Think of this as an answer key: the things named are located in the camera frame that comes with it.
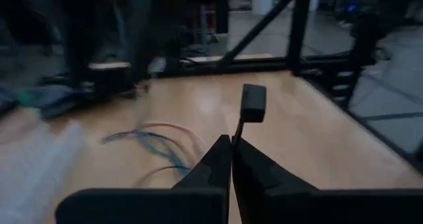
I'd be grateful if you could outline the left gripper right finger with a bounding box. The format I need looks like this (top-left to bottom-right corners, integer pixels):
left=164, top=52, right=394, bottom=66
left=232, top=136, right=423, bottom=224

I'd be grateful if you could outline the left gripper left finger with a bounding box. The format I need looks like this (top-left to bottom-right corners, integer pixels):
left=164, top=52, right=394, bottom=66
left=55, top=134, right=233, bottom=224

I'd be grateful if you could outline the bundle of coloured wires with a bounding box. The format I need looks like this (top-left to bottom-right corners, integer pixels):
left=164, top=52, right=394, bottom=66
left=101, top=128, right=193, bottom=178

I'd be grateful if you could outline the red cable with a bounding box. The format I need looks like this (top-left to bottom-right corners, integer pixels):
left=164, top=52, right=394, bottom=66
left=141, top=120, right=206, bottom=159

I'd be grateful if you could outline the white slotted cable raceway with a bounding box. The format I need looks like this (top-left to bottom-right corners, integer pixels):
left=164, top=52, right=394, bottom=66
left=0, top=123, right=84, bottom=224

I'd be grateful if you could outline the black aluminium table frame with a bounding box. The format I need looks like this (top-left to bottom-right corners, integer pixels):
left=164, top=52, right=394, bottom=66
left=39, top=0, right=423, bottom=172

